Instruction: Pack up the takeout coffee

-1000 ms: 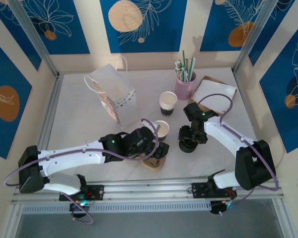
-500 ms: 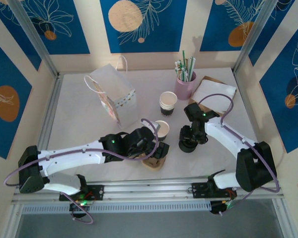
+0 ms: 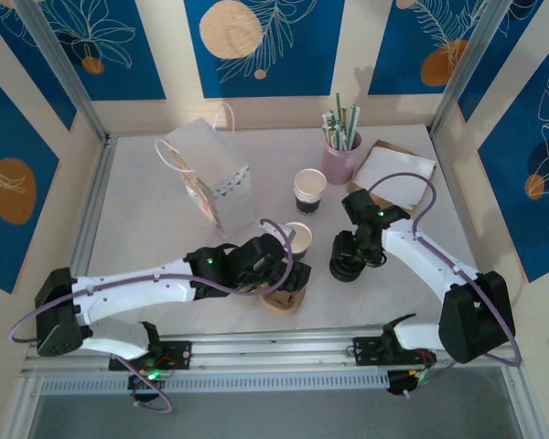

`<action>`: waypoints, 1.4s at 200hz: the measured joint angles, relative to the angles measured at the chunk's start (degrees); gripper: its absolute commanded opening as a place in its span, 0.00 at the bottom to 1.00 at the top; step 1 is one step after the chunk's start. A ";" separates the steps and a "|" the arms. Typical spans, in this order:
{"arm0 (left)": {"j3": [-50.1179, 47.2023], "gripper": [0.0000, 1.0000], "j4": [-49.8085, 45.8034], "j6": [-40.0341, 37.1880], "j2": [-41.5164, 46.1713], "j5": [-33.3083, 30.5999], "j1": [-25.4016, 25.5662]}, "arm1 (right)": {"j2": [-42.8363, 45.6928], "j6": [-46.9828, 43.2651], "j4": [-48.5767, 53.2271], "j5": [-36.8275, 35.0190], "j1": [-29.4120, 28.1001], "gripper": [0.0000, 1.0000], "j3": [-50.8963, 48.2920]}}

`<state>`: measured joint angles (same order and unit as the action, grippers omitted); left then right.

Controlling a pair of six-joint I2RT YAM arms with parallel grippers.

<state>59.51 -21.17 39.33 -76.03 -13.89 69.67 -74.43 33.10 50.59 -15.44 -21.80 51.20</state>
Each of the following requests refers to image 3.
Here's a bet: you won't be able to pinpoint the white wrapped straw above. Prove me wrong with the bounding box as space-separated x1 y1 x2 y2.
345 105 356 151
350 103 363 151
320 112 338 147

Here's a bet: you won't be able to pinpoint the black plastic cup lid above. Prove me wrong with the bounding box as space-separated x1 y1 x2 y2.
328 256 365 283

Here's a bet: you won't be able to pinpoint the grey slotted cable duct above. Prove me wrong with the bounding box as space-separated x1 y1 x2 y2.
38 370 390 395

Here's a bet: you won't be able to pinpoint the black white paper cup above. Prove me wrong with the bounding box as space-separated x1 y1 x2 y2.
283 221 313 258

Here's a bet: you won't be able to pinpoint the white paper napkin stack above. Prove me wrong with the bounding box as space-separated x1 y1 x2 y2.
354 145 434 209

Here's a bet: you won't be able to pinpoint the white cartoon print paper bag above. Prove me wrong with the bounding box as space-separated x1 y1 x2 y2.
154 102 253 240

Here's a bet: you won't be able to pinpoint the aluminium side rail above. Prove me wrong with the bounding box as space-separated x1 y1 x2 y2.
68 134 119 275

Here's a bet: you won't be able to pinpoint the aluminium frame post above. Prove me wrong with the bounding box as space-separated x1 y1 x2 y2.
12 0 111 143
428 0 509 138

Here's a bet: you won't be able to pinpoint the stacked black white paper cups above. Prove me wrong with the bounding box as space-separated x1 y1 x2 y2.
293 167 328 216

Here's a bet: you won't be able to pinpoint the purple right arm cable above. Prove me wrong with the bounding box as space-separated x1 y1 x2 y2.
367 171 523 399

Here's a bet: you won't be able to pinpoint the pink straw holder cup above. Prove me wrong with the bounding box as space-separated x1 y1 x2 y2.
320 131 363 187

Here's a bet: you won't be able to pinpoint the white napkins on tray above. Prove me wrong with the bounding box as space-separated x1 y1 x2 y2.
347 139 438 216

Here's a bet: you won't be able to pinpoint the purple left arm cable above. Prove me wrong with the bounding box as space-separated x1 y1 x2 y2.
7 218 296 415

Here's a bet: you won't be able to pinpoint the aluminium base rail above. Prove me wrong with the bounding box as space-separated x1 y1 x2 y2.
21 325 525 375

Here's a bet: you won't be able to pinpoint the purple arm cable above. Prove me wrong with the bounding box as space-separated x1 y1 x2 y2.
7 218 296 415
367 171 523 399

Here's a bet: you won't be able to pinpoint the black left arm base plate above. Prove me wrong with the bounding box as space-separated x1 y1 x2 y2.
108 340 194 372

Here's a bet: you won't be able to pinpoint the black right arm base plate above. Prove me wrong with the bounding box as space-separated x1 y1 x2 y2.
352 336 436 367

